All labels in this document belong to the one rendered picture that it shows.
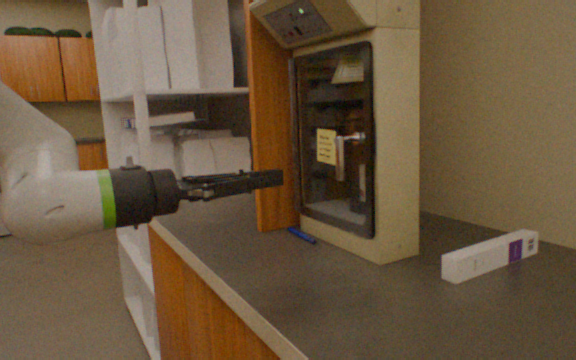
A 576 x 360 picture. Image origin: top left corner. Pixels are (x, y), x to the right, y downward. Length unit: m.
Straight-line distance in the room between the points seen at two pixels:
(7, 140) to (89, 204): 0.15
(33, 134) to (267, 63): 0.61
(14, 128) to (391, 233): 0.69
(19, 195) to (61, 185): 0.05
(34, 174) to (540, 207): 1.04
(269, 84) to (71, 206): 0.65
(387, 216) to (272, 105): 0.44
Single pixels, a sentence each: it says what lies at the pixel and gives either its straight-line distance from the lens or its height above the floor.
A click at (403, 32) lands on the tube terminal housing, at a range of 0.92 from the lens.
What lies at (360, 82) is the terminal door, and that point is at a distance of 0.89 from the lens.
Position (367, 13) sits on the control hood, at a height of 1.43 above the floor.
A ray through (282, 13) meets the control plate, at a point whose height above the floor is 1.47.
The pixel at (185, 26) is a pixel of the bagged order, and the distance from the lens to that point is 2.04.
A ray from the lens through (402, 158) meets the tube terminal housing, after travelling 0.92.
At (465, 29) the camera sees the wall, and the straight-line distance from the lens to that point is 1.30.
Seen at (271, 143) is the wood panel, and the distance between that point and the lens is 1.15.
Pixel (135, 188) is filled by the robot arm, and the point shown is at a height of 1.16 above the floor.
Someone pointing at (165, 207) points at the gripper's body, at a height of 1.12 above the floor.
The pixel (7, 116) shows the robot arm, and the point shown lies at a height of 1.28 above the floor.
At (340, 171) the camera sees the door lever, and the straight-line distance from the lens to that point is 0.88.
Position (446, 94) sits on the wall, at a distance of 1.32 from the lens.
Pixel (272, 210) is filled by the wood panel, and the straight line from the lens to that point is 1.18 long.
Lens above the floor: 1.27
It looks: 10 degrees down
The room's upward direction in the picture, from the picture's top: 3 degrees counter-clockwise
